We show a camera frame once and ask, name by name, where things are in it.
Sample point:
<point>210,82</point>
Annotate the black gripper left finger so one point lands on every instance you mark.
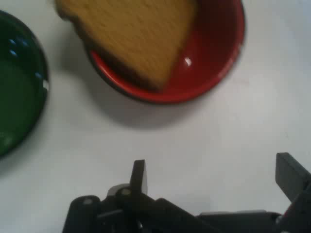
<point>138,179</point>

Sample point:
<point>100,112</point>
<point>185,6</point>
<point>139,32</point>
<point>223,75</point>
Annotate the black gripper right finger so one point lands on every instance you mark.
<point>291,177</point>

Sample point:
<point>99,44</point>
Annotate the red bowl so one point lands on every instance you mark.
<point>206,60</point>

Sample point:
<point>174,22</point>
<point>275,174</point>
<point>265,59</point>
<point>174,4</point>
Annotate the toast bread slice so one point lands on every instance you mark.
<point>136,36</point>

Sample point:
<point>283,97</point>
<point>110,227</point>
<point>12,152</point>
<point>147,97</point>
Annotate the green bowl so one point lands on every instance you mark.
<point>19,92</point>

